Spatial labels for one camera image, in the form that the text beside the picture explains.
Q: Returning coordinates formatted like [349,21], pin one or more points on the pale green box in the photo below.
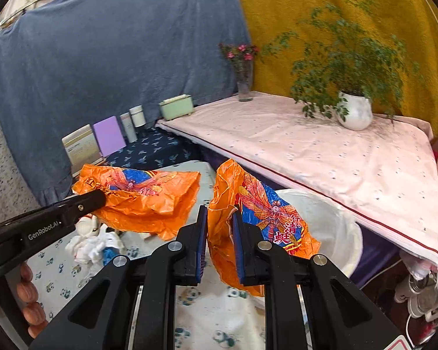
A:
[175,109]

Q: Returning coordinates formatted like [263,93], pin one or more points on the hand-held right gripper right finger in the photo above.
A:
[237,242]

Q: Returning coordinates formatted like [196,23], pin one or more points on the white and dark bottle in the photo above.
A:
[137,116]

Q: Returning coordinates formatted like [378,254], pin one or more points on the pink dotted tablecloth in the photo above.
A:
[314,160]

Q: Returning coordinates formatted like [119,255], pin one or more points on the person's left hand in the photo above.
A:
[33,313]

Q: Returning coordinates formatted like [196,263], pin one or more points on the panda print cloth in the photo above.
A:
[204,313]

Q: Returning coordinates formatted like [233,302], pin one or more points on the glass vase with pink flowers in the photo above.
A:
[244,87]

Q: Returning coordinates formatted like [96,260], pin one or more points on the white gauze cloth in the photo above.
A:
[89,246]

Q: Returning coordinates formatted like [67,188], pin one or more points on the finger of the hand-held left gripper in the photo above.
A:
[91,202]

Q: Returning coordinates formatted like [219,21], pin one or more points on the white crumpled paper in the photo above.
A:
[85,226]

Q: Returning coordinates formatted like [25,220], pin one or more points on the navy patterned cloth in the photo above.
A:
[153,151]

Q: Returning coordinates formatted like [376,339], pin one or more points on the blue crumpled wrapper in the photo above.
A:
[111,257]

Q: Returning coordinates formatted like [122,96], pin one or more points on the purple card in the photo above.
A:
[109,136]

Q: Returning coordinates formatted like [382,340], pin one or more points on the blue hanging towel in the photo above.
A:
[113,62]

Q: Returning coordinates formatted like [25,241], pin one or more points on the green plant in white pot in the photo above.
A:
[356,111]

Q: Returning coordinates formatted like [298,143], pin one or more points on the white plastic bag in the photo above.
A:
[325,226]

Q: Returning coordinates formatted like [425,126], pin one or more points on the slim white bottle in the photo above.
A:
[128,129]

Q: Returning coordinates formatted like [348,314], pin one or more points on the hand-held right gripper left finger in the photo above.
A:
[203,242]

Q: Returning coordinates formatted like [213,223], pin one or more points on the yellow fleece blanket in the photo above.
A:
[277,7]

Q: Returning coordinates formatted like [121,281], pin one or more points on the orange plastic bag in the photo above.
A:
[266,204]
[149,207]

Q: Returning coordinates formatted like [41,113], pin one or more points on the beige gift box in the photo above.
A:
[80,149]

